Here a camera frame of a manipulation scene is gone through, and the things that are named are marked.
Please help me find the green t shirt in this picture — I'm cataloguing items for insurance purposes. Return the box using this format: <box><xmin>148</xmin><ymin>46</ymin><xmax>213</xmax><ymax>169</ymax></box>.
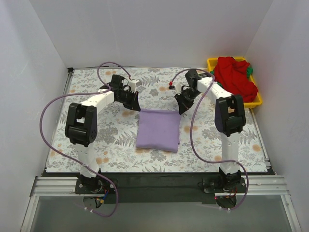
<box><xmin>210</xmin><ymin>65</ymin><xmax>253</xmax><ymax>87</ymax></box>

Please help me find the yellow plastic bin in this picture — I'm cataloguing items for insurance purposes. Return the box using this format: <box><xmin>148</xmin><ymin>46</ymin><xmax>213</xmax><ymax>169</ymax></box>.
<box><xmin>207</xmin><ymin>57</ymin><xmax>262</xmax><ymax>108</ymax></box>

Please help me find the red t shirt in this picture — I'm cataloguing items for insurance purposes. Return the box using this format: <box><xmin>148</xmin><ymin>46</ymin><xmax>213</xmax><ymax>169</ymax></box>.
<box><xmin>214</xmin><ymin>57</ymin><xmax>258</xmax><ymax>102</ymax></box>

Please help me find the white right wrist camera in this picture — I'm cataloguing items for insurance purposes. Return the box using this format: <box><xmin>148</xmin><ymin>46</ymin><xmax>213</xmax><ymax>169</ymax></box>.
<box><xmin>168</xmin><ymin>82</ymin><xmax>182</xmax><ymax>95</ymax></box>

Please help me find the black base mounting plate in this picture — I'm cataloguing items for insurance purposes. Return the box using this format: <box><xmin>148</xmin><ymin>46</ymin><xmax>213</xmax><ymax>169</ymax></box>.
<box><xmin>75</xmin><ymin>173</ymin><xmax>246</xmax><ymax>204</ymax></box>

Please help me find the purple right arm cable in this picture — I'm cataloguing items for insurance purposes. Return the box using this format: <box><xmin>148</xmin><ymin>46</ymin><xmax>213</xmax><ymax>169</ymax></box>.
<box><xmin>168</xmin><ymin>68</ymin><xmax>249</xmax><ymax>211</ymax></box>

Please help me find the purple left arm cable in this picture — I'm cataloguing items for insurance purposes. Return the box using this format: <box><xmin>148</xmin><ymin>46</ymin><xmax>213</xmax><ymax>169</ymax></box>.
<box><xmin>39</xmin><ymin>62</ymin><xmax>132</xmax><ymax>218</ymax></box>

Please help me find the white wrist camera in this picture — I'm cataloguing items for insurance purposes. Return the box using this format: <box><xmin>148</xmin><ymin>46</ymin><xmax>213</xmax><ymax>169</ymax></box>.
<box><xmin>168</xmin><ymin>82</ymin><xmax>182</xmax><ymax>95</ymax></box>
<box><xmin>128</xmin><ymin>79</ymin><xmax>141</xmax><ymax>92</ymax></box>

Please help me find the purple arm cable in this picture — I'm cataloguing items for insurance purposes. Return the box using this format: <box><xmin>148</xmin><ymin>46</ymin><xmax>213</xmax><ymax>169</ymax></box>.
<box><xmin>39</xmin><ymin>62</ymin><xmax>132</xmax><ymax>218</ymax></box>
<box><xmin>168</xmin><ymin>68</ymin><xmax>249</xmax><ymax>211</ymax></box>

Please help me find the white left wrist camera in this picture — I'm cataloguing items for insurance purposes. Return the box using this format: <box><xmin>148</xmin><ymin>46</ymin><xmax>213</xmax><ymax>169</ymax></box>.
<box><xmin>128</xmin><ymin>79</ymin><xmax>141</xmax><ymax>92</ymax></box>

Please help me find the purple t shirt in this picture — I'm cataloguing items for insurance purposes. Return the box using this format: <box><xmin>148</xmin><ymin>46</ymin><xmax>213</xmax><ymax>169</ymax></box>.
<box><xmin>136</xmin><ymin>109</ymin><xmax>181</xmax><ymax>153</ymax></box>

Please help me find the aluminium frame rail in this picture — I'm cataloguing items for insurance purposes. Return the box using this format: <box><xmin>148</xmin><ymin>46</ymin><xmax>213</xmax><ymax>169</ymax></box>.
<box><xmin>22</xmin><ymin>174</ymin><xmax>301</xmax><ymax>232</ymax></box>

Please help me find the floral patterned table mat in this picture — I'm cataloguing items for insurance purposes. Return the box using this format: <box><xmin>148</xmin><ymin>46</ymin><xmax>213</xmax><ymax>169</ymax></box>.
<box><xmin>44</xmin><ymin>67</ymin><xmax>272</xmax><ymax>173</ymax></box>

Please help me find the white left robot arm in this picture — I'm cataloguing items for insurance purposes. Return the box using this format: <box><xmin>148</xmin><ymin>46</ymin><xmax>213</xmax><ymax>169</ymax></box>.
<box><xmin>65</xmin><ymin>74</ymin><xmax>141</xmax><ymax>193</ymax></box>

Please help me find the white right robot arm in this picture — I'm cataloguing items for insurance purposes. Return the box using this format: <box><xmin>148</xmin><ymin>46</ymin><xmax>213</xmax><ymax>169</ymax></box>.
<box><xmin>169</xmin><ymin>68</ymin><xmax>246</xmax><ymax>192</ymax></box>

